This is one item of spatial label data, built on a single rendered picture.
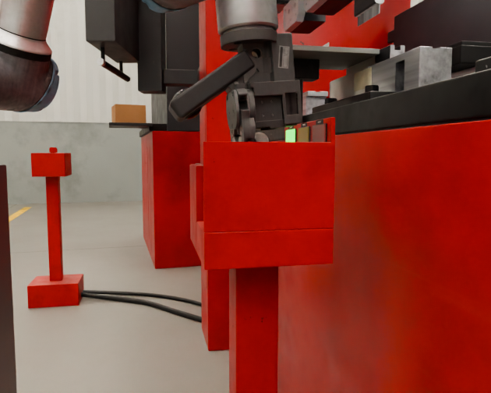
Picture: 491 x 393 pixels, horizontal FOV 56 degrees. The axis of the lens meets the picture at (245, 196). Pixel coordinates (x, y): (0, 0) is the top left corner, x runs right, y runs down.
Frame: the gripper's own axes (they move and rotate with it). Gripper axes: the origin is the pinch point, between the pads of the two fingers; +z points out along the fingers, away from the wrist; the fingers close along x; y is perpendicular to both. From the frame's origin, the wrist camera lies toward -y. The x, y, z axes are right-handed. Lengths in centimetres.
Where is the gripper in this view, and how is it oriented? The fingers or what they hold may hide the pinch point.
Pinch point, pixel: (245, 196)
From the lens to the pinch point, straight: 59.2
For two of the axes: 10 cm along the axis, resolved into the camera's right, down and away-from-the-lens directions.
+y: 9.8, -1.0, 1.9
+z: 0.8, 9.9, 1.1
